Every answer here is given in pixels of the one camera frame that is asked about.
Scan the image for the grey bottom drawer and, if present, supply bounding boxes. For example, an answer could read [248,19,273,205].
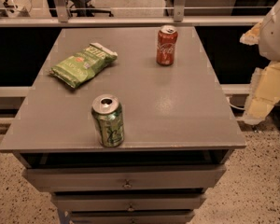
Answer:
[70,211,194,224]

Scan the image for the grey drawer cabinet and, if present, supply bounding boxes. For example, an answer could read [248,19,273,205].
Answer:
[0,26,247,224]

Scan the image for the red coke can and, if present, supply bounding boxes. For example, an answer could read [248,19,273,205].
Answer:
[156,25,178,65]

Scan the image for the grey metal railing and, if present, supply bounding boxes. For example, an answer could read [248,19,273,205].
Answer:
[0,0,272,27]

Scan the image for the grey top drawer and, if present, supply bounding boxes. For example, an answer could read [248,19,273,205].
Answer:
[22,164,226,192]

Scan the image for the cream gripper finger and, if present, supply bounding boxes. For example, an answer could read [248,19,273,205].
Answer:
[243,61,280,125]
[240,21,262,45]

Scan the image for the grey drawer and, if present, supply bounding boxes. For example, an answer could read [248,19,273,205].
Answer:
[51,193,205,212]
[70,211,194,224]
[22,164,226,192]

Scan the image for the grey middle drawer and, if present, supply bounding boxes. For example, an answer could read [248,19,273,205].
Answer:
[51,193,205,212]

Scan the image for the green chip bag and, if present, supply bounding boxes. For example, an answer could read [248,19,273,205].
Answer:
[50,43,118,89]

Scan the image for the green soda can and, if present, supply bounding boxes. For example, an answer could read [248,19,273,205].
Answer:
[91,94,124,147]

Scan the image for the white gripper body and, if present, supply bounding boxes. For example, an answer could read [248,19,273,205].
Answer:
[259,0,280,62]

